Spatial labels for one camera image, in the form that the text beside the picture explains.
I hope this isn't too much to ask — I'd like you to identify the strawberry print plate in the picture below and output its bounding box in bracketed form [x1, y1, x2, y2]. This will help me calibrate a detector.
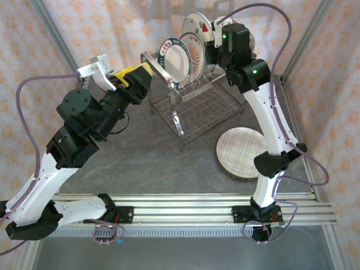
[181, 11, 216, 68]

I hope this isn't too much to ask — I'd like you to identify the blue grid pattern plate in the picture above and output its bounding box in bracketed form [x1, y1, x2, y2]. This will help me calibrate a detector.
[215, 126, 268, 179]

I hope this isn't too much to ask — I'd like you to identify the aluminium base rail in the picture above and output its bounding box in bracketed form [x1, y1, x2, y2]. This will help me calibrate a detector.
[29, 193, 338, 226]

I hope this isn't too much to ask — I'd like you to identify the aluminium frame post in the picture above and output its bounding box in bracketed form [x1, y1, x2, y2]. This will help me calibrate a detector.
[280, 0, 336, 84]
[29, 0, 86, 83]

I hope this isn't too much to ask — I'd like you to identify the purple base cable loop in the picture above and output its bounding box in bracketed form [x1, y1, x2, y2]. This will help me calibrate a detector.
[243, 201, 299, 245]
[92, 216, 125, 245]

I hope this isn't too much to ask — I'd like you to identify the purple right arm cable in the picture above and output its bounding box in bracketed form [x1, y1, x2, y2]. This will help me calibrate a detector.
[216, 2, 330, 202]

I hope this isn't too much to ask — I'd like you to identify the steel wire dish rack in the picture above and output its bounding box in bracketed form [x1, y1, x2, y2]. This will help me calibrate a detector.
[140, 30, 257, 151]

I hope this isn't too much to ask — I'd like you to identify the green rimmed white plate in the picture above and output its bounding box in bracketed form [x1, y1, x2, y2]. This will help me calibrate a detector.
[157, 37, 194, 90]

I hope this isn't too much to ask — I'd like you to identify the orange sunburst plate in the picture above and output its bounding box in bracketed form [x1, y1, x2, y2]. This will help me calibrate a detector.
[179, 32, 206, 82]

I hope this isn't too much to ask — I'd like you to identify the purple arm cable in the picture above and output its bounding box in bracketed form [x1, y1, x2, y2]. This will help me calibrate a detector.
[0, 72, 81, 256]
[216, 2, 330, 202]

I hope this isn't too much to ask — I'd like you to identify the grey slotted cable duct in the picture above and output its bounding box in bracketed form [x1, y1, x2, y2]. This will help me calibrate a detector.
[39, 227, 254, 239]

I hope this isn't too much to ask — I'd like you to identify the orange patterned backdrop curtain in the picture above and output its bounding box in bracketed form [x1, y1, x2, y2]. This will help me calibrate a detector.
[0, 0, 360, 270]

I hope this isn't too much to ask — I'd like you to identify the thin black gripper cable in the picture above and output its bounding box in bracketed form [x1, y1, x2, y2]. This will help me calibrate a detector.
[108, 112, 129, 136]

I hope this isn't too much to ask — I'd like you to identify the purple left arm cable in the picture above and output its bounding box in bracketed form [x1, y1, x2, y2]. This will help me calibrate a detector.
[0, 72, 81, 256]

